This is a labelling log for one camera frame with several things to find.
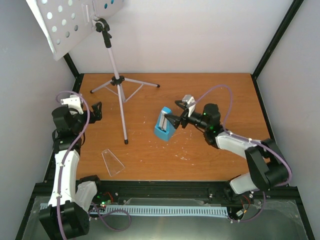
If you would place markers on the left black corner post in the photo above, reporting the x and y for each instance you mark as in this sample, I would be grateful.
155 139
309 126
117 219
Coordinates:
78 76

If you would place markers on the black aluminium frame rail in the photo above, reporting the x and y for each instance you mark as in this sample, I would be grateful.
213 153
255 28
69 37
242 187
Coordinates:
211 192

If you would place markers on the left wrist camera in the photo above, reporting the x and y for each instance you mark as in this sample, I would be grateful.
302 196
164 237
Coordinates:
72 103

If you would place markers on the clear plastic metronome cover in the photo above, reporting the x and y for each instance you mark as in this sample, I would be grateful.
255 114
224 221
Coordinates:
113 165

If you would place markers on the right black corner post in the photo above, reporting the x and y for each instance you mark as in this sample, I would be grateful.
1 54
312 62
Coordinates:
279 33

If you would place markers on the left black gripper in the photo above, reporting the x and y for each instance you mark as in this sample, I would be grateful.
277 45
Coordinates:
97 113

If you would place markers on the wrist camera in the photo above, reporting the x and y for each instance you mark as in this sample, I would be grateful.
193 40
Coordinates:
72 103
190 104

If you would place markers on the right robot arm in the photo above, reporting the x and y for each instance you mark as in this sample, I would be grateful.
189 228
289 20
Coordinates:
267 167

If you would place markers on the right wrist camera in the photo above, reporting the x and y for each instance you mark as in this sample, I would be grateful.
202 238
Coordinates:
190 104

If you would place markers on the blue metronome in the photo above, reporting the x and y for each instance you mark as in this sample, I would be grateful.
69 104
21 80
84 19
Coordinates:
163 129

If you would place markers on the white perforated music stand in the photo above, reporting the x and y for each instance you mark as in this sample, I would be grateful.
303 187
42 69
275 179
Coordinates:
65 23

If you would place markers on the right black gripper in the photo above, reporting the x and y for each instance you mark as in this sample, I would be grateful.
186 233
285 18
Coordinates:
176 118

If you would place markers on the light blue cable duct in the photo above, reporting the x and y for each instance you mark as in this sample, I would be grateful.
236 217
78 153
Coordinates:
166 211

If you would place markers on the metal base plate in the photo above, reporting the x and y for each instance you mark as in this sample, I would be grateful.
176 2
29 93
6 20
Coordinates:
264 220

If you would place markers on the black corner post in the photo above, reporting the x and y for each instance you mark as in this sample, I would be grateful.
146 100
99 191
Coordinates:
78 76
279 33

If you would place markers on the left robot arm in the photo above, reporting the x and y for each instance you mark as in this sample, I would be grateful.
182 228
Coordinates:
67 213

